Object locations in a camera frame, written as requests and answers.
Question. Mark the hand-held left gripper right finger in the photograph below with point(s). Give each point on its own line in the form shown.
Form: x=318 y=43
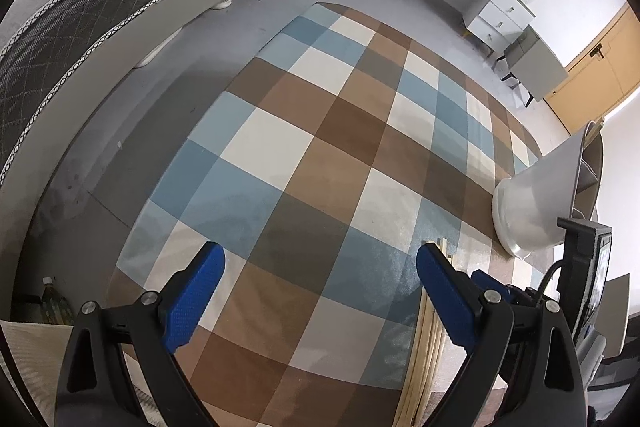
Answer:
x=445 y=297

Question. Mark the checked blue brown rug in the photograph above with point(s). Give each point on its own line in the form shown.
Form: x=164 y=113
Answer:
x=300 y=157

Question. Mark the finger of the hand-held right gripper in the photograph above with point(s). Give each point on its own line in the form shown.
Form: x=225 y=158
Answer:
x=492 y=281

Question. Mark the clear plastic bottle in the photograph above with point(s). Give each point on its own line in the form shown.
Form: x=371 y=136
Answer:
x=50 y=302

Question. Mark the pile of wooden chopsticks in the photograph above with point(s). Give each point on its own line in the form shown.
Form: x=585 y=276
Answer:
x=427 y=357

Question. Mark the white utensil holder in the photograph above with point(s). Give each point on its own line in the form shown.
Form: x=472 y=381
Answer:
x=540 y=207

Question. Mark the wooden door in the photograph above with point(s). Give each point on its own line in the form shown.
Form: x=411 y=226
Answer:
x=600 y=77

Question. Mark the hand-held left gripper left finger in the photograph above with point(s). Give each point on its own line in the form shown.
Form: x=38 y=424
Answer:
x=200 y=297

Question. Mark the grey nightstand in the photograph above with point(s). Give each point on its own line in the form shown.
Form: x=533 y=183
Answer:
x=537 y=67

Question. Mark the grey quilted bed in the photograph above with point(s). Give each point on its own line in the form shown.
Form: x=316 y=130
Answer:
x=100 y=7

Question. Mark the grey panel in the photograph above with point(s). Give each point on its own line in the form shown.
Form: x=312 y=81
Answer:
x=617 y=312

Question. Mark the white woven cloth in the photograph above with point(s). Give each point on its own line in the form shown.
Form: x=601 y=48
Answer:
x=30 y=357

